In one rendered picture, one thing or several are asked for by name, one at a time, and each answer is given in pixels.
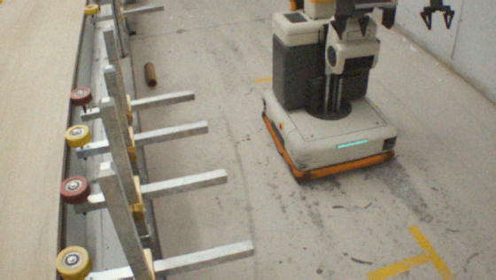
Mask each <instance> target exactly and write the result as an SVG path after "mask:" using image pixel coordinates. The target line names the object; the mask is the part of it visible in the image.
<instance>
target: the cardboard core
mask: <svg viewBox="0 0 496 280"><path fill-rule="evenodd" d="M144 68H145V72H146V74H145V77H146V81H147V85H148V87H149V88H155V86H157V84H158V82H157V78H156V74H155V70H154V64H153V63H151V62H147V63H146V65H145V67H144Z"/></svg>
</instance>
